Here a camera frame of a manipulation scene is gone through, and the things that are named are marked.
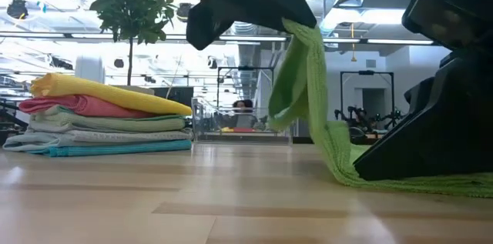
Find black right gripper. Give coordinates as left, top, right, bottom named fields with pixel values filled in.
left=400, top=0, right=493, bottom=61

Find bright lime green towel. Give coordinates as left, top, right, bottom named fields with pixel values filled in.
left=267, top=17, right=493, bottom=199

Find yellow towel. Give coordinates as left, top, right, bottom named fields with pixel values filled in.
left=29, top=72, right=193, bottom=117

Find grey waffle-weave towel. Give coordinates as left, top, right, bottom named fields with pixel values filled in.
left=29, top=120, right=193, bottom=145

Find green microfiber towel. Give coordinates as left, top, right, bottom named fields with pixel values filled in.
left=29, top=105, right=187, bottom=134

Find turquoise terry towel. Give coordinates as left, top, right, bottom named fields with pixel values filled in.
left=26, top=139, right=193, bottom=158

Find pink towel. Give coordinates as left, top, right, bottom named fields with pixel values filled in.
left=18, top=94, right=156, bottom=119

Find black background robot arms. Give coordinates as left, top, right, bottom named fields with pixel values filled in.
left=333, top=105, right=406, bottom=134

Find black ceiling-mounted device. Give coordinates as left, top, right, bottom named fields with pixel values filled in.
left=176, top=2, right=193, bottom=22
left=6, top=0, right=30, bottom=20

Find long ceiling light strip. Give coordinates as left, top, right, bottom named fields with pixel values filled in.
left=0, top=32, right=435, bottom=47

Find person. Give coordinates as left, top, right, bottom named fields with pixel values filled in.
left=352, top=107, right=373, bottom=134
left=231, top=99, right=258, bottom=129

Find small yellow hanging item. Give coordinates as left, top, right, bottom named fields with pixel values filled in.
left=349, top=22, right=357, bottom=63

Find green leafy plant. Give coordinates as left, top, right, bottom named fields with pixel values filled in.
left=85, top=0, right=176, bottom=87

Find clear plastic bin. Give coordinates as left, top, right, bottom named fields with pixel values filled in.
left=191, top=96, right=293, bottom=146

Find white plant pot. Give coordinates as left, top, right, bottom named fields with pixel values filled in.
left=110, top=84, right=155, bottom=97

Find black metal stand frame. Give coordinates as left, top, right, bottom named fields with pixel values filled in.
left=339, top=69, right=396, bottom=124

